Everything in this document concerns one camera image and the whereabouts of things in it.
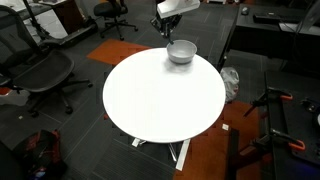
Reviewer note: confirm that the black keyboard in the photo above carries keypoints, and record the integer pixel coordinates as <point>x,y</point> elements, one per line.
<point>266,18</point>

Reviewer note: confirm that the white topped standing desk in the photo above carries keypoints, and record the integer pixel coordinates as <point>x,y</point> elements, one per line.
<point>50,23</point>

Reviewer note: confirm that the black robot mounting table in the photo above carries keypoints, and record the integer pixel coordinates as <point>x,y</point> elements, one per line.
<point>296,133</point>

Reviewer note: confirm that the black office desk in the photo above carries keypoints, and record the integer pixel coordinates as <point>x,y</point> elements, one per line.
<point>260,36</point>

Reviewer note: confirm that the white metal table base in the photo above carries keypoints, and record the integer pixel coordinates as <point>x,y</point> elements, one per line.
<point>183,155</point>

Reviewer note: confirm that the black swivel office chair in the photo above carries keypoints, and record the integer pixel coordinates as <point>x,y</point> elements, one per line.
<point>108,9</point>

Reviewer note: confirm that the red and black backpack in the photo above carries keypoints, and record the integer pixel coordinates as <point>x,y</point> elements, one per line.
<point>40,150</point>

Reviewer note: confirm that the white plastic bag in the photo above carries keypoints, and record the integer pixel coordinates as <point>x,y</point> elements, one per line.
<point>230,80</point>

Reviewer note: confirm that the grey computer mouse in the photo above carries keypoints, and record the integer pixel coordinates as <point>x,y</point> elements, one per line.
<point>245,11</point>

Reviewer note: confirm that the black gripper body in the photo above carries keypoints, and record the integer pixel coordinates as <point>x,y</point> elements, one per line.
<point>166,23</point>

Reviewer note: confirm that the brown wooden cabinet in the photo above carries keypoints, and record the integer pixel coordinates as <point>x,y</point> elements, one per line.
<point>68,15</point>

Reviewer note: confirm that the black upright post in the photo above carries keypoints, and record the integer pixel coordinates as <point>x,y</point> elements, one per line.
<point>232,156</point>

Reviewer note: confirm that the small white floor tag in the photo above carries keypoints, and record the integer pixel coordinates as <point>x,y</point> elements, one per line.
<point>225,127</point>

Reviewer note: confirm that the grey metal bowl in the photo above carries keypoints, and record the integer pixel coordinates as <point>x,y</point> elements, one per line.
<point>181,50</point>

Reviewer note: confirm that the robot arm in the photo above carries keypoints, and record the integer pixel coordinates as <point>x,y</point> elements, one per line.
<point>178,6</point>

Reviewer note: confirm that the black mesh office chair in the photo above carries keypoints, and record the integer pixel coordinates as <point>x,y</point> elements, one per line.
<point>43,71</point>

